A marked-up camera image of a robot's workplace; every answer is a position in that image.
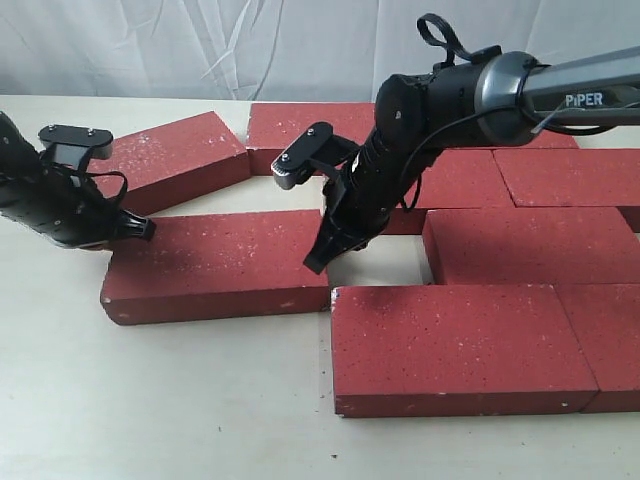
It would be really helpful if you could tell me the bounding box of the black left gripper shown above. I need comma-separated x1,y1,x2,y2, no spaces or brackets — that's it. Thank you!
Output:
1,169,156,249

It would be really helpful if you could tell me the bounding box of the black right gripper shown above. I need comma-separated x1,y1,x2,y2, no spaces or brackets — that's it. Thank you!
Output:
303,170,395,274

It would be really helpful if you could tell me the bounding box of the angled red brick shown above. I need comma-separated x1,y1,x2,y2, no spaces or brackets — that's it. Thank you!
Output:
384,150,514,235

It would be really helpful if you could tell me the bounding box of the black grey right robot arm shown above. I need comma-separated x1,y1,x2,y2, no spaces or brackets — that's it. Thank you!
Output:
304,14,639,273

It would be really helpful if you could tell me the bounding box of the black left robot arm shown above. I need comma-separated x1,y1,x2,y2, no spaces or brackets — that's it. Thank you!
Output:
1,113,156,249

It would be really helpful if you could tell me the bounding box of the white backdrop cloth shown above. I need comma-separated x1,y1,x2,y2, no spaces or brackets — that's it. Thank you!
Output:
1,0,639,101

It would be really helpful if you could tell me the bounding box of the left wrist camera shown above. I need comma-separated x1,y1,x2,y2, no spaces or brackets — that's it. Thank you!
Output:
38,124,114,171

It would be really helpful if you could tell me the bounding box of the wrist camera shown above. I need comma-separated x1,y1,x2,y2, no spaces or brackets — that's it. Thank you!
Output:
271,121,360,190
38,124,114,171

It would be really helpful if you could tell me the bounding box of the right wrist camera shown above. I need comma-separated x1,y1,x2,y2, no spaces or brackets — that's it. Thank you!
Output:
271,121,360,190

